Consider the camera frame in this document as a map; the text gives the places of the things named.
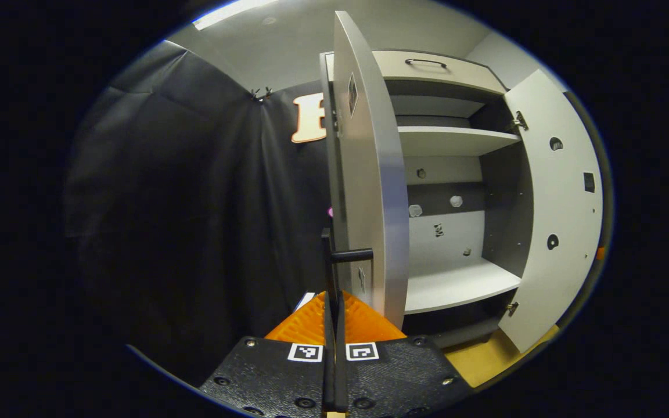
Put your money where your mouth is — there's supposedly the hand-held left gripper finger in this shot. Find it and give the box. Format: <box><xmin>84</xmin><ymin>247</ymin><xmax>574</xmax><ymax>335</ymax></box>
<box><xmin>334</xmin><ymin>290</ymin><xmax>474</xmax><ymax>418</ymax></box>
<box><xmin>200</xmin><ymin>290</ymin><xmax>335</xmax><ymax>418</ymax></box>

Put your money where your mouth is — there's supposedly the grey cabinet door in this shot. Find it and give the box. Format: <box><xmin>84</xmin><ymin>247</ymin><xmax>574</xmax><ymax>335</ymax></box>
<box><xmin>497</xmin><ymin>69</ymin><xmax>604</xmax><ymax>354</ymax></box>
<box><xmin>320</xmin><ymin>10</ymin><xmax>409</xmax><ymax>330</ymax></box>

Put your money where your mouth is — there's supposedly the black door handle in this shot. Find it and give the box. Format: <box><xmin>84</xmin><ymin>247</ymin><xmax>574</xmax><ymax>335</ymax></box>
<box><xmin>321</xmin><ymin>228</ymin><xmax>374</xmax><ymax>302</ymax></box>

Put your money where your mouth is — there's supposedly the grey double-door shoe cabinet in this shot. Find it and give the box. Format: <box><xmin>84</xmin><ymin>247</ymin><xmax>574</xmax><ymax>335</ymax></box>
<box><xmin>318</xmin><ymin>10</ymin><xmax>605</xmax><ymax>355</ymax></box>

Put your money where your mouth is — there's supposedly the white cabinet shelf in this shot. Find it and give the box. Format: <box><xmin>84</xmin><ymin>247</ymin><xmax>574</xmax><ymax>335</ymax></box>
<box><xmin>397</xmin><ymin>126</ymin><xmax>521</xmax><ymax>157</ymax></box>
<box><xmin>404</xmin><ymin>258</ymin><xmax>522</xmax><ymax>315</ymax></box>

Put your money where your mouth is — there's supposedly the grey cabinet drawer front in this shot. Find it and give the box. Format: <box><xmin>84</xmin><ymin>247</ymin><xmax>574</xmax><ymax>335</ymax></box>
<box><xmin>326</xmin><ymin>50</ymin><xmax>506</xmax><ymax>96</ymax></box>

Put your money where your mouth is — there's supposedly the black backdrop cloth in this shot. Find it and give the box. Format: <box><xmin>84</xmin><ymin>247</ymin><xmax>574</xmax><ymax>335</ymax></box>
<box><xmin>64</xmin><ymin>39</ymin><xmax>335</xmax><ymax>378</ymax></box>

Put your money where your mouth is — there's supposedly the ceiling light panel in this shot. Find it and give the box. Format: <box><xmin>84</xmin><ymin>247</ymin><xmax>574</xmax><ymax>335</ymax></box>
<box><xmin>192</xmin><ymin>0</ymin><xmax>277</xmax><ymax>31</ymax></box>

